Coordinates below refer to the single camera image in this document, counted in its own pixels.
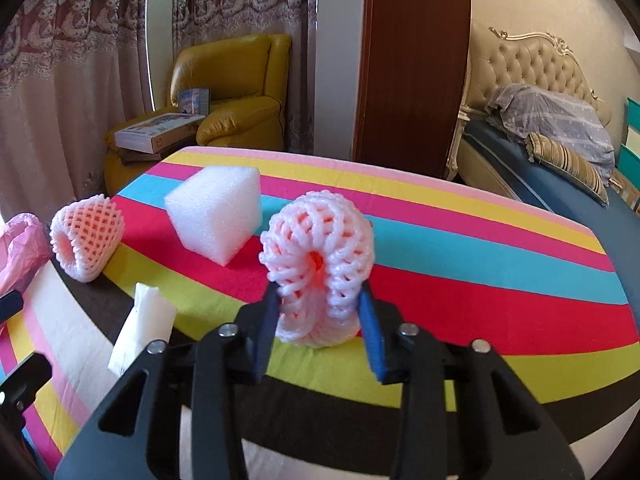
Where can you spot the small blue printed box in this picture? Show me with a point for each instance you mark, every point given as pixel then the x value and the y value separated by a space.
pixel 194 101

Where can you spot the grey dotted pillow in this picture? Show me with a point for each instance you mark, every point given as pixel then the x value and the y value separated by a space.
pixel 550 115

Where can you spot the yellow leather armchair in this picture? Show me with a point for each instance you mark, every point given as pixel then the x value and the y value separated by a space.
pixel 240 70

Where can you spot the brown wooden door frame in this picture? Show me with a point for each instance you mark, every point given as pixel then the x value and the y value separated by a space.
pixel 415 60

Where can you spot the brown flat box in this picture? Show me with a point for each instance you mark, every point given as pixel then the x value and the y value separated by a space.
pixel 137 156

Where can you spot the white foam scrap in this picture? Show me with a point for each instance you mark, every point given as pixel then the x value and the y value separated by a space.
pixel 142 320

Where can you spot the pink foam fruit net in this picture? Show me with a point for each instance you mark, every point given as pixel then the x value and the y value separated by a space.
pixel 87 235
pixel 320 240

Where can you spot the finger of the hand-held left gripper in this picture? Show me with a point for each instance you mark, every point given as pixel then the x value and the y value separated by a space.
pixel 10 307
pixel 25 377

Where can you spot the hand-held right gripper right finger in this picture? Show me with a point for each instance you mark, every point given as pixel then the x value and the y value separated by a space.
pixel 375 342

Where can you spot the striped bolster pillow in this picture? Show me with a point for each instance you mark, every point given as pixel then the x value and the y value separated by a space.
pixel 570 167

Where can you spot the pink bin with pink bag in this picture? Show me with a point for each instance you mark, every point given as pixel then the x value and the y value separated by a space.
pixel 20 245

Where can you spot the white foam block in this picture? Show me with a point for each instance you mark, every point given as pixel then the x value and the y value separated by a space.
pixel 215 210

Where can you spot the striped colourful tablecloth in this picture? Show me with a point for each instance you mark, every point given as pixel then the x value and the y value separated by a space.
pixel 475 285

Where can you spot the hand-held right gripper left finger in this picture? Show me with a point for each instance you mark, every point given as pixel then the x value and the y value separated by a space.
pixel 267 332

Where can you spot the pink patterned curtain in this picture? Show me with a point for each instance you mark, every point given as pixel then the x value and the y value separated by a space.
pixel 65 85
pixel 240 0

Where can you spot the flat white cardboard box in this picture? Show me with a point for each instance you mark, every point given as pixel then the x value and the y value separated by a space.
pixel 155 132

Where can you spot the teal storage drawer unit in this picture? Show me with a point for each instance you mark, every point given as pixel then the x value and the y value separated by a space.
pixel 630 150

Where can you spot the beige tufted headboard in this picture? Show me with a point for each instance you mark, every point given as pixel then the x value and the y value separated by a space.
pixel 530 60

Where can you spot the bed with blue sheet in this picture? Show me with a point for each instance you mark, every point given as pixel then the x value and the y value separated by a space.
pixel 515 185

